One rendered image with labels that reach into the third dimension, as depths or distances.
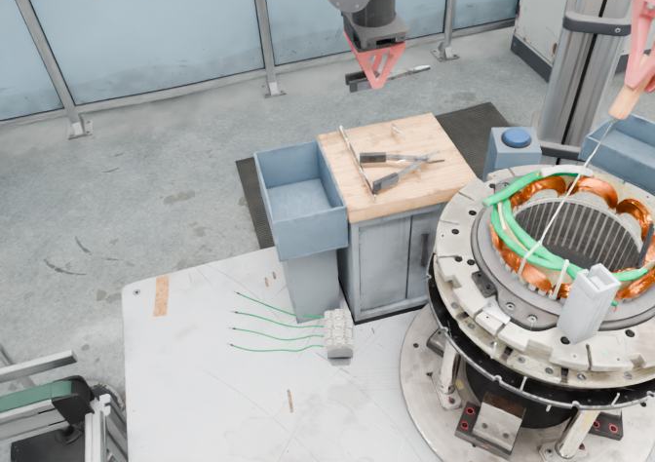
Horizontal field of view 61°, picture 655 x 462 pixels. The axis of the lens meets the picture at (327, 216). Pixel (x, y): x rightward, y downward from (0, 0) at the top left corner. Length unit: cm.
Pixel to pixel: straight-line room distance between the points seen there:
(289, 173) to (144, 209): 162
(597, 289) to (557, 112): 62
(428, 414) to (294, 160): 45
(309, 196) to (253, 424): 37
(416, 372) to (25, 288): 177
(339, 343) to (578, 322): 44
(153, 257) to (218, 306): 125
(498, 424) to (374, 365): 22
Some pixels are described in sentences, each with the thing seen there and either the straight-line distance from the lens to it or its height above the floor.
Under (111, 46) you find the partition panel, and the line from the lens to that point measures 289.
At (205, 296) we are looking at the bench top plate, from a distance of 109.
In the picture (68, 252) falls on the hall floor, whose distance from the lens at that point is 246.
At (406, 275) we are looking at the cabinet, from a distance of 97.
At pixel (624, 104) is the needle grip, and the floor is 130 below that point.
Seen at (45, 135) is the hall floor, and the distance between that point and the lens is 318.
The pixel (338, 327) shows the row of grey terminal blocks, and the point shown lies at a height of 82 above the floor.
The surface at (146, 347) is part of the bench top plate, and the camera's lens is 106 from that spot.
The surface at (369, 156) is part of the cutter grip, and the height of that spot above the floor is 109.
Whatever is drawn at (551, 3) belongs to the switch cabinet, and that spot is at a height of 38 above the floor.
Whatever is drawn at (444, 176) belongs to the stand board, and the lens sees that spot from 85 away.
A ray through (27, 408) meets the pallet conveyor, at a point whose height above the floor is 76.
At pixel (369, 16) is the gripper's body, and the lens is 76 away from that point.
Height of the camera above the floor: 162
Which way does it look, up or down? 45 degrees down
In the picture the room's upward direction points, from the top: 4 degrees counter-clockwise
